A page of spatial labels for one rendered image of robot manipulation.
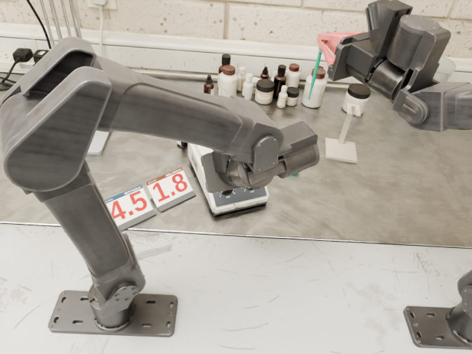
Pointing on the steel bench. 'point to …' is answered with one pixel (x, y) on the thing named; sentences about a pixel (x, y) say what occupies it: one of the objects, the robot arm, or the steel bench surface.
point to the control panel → (239, 194)
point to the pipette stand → (336, 146)
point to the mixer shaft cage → (55, 20)
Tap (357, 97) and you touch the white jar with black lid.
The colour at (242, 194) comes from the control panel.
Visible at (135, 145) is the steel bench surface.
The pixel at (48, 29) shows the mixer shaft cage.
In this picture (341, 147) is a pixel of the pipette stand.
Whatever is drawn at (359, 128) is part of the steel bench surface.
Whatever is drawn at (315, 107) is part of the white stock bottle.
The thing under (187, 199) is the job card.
